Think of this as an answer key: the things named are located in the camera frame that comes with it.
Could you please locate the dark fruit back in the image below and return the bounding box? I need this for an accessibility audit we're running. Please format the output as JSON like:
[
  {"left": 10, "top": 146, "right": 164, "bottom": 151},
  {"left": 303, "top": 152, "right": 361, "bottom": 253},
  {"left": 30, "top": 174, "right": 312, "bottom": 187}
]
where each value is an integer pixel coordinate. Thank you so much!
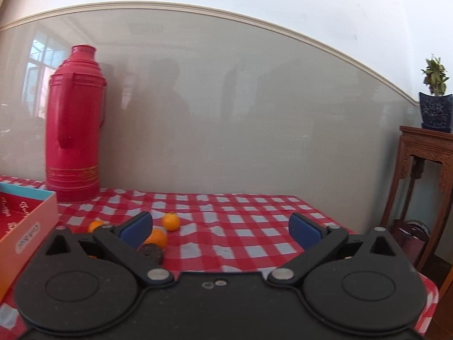
[{"left": 137, "top": 243, "right": 164, "bottom": 265}]

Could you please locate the small orange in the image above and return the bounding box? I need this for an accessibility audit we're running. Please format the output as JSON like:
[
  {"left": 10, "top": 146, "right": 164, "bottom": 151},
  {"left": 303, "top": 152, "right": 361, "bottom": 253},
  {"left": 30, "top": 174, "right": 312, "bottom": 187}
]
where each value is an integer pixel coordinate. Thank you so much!
[
  {"left": 87, "top": 220, "right": 104, "bottom": 233},
  {"left": 162, "top": 212, "right": 180, "bottom": 232}
]

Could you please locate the colourful cardboard box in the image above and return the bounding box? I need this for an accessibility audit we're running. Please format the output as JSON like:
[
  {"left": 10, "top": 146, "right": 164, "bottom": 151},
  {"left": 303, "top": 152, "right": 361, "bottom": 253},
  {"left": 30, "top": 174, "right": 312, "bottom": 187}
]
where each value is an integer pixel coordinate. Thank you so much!
[{"left": 1, "top": 183, "right": 58, "bottom": 296}]

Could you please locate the carved wooden side stand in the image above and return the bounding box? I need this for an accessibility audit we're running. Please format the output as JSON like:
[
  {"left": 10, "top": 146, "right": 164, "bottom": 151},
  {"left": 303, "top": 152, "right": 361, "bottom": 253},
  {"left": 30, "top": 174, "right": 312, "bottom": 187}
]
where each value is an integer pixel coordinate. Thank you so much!
[{"left": 380, "top": 125, "right": 452, "bottom": 270}]

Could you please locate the red thermos flask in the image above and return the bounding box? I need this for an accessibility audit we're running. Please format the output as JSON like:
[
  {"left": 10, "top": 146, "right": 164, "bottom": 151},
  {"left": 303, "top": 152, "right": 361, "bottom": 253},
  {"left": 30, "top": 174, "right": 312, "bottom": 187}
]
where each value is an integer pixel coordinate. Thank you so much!
[{"left": 44, "top": 44, "right": 107, "bottom": 203}]

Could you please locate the potted plant blue pot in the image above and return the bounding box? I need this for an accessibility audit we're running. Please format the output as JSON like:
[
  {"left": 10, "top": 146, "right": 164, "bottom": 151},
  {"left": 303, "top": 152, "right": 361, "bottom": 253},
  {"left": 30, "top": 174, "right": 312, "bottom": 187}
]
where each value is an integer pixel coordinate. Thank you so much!
[{"left": 418, "top": 55, "right": 452, "bottom": 133}]

